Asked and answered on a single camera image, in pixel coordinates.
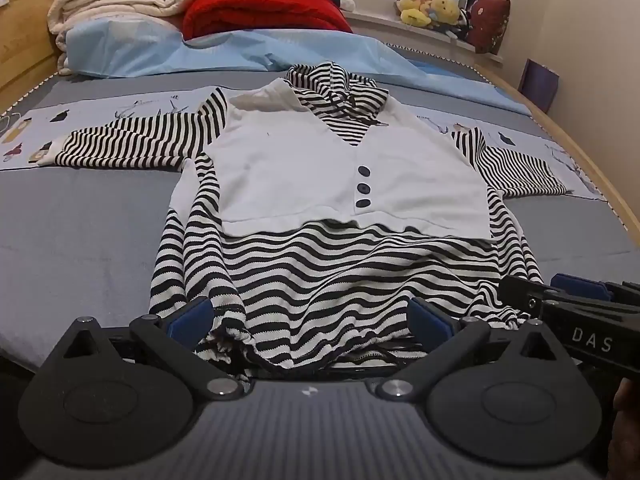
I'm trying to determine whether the black white striped shirt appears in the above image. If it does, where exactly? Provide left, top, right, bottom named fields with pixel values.
left=52, top=61, right=568, bottom=376

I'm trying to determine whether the wooden bed frame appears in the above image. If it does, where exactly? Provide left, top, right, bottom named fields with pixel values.
left=477, top=65, right=640, bottom=243

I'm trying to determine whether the wooden headboard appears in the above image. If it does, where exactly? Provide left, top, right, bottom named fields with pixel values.
left=0, top=0, right=81, bottom=111

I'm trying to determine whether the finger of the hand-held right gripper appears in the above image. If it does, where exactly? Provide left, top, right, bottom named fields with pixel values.
left=550, top=273, right=640, bottom=307
left=500, top=275, right=640, bottom=320

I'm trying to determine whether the purple box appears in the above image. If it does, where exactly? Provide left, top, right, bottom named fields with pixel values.
left=517, top=58, right=560, bottom=113

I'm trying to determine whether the red blanket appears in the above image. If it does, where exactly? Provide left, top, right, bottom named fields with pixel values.
left=182, top=0, right=353, bottom=41

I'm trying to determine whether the white folded blanket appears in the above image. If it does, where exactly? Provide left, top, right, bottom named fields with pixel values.
left=47, top=0, right=196, bottom=77

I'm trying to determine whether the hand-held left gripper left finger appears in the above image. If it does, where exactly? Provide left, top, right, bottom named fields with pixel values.
left=47, top=296, right=251, bottom=402

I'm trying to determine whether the white window sill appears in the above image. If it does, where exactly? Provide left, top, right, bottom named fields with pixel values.
left=345, top=9, right=503, bottom=64

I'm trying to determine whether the person's right hand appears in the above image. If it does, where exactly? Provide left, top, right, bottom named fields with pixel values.
left=611, top=376, right=640, bottom=480

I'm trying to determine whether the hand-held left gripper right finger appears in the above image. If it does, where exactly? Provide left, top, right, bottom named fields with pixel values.
left=376, top=297, right=576, bottom=402

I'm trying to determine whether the grey printed bed sheet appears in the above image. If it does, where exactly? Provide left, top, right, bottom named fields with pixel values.
left=0, top=35, right=640, bottom=376

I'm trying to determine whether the dark red cushion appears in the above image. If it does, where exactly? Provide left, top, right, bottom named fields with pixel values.
left=467, top=0, right=512, bottom=54

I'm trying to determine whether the light blue blanket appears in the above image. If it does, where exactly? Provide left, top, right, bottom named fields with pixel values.
left=65, top=20, right=531, bottom=116

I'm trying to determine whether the yellow plush toy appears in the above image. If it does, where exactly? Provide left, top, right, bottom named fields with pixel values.
left=427, top=0, right=461, bottom=27
left=397, top=0, right=433, bottom=29

